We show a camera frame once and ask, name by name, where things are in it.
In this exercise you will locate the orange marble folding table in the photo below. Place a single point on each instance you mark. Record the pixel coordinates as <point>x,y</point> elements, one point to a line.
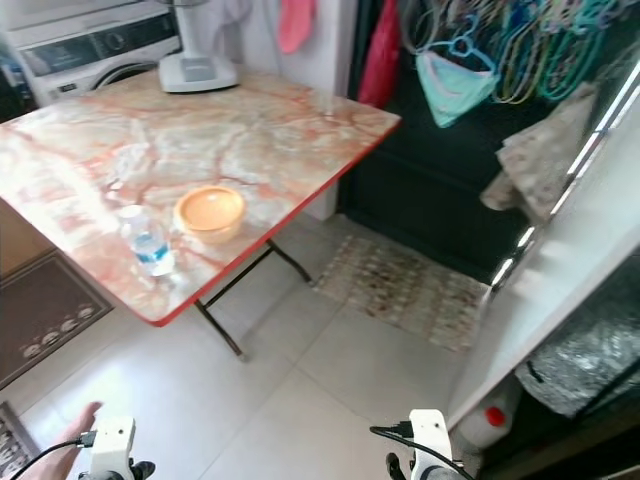
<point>140,140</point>

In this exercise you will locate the white jug red cap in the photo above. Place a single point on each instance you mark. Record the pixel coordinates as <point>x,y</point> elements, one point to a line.
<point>490,425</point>

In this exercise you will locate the pink hanging cloth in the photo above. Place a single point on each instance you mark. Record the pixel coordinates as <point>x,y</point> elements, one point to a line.
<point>295,22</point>

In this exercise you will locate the clear water bottle blue label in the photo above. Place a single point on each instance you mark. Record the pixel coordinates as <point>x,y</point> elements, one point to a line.
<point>150,245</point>

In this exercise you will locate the white table fan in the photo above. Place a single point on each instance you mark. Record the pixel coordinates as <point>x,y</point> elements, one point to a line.
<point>196,68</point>

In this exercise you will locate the silver foil bag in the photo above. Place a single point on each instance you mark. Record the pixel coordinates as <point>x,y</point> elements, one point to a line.
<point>585,350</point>

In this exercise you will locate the teal hanging garment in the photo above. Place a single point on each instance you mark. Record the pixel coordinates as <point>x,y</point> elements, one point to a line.
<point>450,92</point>

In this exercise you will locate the brown door mat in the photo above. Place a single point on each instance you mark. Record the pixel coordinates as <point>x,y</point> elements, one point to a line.
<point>45,315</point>

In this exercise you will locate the blue clothes hanger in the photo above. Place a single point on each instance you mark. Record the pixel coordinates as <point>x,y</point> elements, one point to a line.
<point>460,48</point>

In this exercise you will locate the light wooden cabinet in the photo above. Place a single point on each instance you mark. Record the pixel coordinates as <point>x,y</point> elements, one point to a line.
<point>20,240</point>

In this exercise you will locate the beige hanging towel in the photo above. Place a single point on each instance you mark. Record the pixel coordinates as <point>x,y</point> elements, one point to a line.
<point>540,155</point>

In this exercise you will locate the orange lidded plastic bowl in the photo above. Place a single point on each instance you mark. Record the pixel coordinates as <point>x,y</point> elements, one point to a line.
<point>210,211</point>

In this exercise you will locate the white fridge door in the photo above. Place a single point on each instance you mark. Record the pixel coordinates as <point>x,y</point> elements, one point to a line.
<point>560,270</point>

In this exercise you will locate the green clothes hanger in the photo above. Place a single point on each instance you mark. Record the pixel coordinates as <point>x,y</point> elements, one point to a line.
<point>575,55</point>

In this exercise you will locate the white front-load washing machine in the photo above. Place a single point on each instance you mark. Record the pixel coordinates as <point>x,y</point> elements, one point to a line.
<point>85,55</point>

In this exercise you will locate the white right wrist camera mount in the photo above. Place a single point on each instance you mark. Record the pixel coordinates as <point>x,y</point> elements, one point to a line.
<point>430,435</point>

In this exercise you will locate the person's bare foot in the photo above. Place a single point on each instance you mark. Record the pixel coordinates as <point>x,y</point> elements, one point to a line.
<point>65,445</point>

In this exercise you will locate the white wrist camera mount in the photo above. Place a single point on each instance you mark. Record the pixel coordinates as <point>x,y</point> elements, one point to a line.
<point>112,443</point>
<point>430,435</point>

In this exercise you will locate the dark mat with white icons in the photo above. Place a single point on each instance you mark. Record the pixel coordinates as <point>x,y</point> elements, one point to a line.
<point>15,445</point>

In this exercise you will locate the beige patterned floor mat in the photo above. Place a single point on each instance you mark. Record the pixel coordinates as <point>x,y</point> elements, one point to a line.
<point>400,290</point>

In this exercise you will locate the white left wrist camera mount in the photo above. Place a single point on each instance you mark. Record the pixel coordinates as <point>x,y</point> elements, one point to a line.
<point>112,443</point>

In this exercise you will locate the red hanging cloth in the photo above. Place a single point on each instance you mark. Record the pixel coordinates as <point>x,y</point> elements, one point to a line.
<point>380,58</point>

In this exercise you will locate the grey cloth behind fan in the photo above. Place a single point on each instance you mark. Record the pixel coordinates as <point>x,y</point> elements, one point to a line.
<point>230,20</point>

